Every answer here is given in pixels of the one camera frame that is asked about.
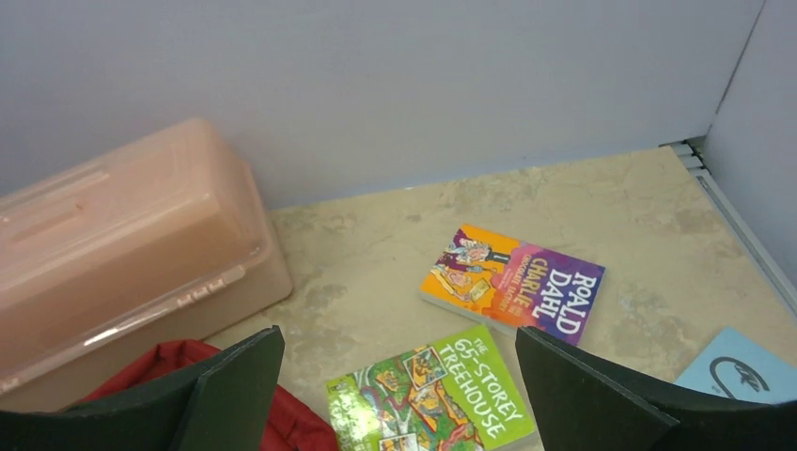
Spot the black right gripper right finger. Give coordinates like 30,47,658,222
515,327,796,450

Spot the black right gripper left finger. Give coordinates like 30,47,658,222
1,326,285,450

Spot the red backpack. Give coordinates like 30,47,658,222
81,339,338,451

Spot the green Treehouse paperback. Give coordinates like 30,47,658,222
326,325,536,450

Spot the Roald Dahl Charlie paperback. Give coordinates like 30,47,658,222
419,224,605,346

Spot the light blue notebook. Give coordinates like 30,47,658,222
675,327,796,404

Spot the translucent pink storage box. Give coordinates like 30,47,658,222
1,118,293,412

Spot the aluminium frame rail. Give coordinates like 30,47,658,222
661,136,797,316

